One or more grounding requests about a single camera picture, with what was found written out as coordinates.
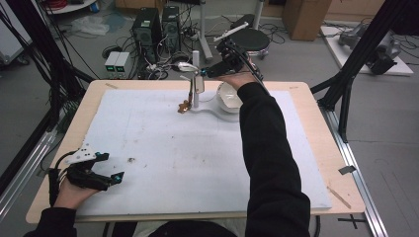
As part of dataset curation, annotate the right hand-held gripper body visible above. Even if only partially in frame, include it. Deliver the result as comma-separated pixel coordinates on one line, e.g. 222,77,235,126
213,22,251,75

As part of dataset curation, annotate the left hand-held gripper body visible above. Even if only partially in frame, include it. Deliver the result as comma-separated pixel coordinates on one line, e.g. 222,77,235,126
64,143,112,192

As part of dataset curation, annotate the white key holder stand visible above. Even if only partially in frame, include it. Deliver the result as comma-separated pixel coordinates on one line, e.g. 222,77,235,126
179,49,243,123

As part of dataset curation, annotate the brown leather keychain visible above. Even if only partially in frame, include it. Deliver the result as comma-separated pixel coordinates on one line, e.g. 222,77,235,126
177,76,196,115

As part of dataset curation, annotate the person's right hand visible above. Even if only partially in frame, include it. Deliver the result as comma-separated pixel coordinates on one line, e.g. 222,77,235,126
218,63,259,91

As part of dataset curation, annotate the person's left hand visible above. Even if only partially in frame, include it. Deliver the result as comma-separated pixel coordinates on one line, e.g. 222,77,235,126
53,179,100,210

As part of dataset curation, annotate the black round stool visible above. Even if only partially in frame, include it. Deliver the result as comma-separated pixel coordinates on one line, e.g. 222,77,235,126
230,27,272,61

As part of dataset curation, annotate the white ceramic bowl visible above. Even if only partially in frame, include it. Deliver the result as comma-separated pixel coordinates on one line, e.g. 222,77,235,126
215,81,245,115

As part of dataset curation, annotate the grey desk leg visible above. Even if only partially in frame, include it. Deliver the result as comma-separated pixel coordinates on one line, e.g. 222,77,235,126
197,0,214,64

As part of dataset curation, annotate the white foam mat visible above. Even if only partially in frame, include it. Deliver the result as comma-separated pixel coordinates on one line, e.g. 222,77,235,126
76,88,333,217

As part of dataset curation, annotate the slim black computer tower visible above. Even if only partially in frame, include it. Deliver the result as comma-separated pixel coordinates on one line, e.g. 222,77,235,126
161,5,182,54

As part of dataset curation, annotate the large black computer tower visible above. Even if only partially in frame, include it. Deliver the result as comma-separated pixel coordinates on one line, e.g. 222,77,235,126
130,7,163,64

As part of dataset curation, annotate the brown cardboard box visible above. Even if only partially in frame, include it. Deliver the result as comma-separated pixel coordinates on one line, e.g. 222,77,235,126
281,0,333,42

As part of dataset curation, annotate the white power supply unit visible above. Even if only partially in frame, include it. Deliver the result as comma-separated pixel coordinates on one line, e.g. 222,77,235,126
115,51,132,80
104,50,122,80

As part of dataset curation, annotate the person's torso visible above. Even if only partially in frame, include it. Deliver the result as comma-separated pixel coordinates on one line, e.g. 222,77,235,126
131,218,248,237

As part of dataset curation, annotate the white floor board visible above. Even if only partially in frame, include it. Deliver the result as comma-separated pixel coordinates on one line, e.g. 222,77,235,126
319,25,415,77

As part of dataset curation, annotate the grey robot device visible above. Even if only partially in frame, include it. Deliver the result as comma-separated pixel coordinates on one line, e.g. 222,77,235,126
337,22,370,51

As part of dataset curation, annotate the clear plastic bag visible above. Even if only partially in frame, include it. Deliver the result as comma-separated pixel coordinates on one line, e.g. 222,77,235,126
69,15,111,37

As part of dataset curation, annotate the black robot device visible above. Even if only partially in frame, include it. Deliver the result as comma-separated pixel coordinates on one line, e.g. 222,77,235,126
366,32,402,76

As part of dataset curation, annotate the round white table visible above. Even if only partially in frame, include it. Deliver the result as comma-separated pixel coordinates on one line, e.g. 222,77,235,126
42,0,99,15

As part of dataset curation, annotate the black tape piece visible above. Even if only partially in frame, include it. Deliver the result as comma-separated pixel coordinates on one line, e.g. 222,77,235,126
338,165,358,176

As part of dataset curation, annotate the thin wooden stick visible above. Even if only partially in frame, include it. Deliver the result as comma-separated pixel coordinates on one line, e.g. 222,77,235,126
326,185,353,210

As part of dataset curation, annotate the black tape cross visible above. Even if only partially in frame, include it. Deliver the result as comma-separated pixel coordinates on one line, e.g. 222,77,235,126
337,213,368,230

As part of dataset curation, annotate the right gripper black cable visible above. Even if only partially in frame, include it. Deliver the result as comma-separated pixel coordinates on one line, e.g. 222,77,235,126
230,41,265,88

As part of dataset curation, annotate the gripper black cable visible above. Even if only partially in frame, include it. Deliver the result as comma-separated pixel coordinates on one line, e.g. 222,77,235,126
230,41,265,88
47,150,79,207

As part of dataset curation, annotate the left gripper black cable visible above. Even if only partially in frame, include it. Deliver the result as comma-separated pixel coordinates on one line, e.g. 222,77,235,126
47,150,79,207

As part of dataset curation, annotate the coiled black cable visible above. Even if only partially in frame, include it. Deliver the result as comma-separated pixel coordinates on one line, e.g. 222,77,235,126
169,51,194,74

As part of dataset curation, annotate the left aluminium rail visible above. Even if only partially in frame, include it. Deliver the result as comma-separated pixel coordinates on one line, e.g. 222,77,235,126
0,130,58,221

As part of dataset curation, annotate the aluminium rail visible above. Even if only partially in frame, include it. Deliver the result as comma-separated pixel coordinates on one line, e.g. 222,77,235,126
0,130,58,221
319,107,390,237

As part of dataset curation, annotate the left black frame strut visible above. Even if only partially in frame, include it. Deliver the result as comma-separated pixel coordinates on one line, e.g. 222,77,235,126
0,0,97,132

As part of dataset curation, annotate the black frame strut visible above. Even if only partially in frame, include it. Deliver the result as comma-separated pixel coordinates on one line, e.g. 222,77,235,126
309,0,419,143
0,0,97,132

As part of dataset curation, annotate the right black frame strut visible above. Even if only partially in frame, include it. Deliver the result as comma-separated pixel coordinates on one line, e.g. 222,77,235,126
309,0,419,143

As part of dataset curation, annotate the right aluminium rail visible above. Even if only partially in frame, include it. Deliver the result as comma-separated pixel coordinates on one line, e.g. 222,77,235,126
319,107,390,237

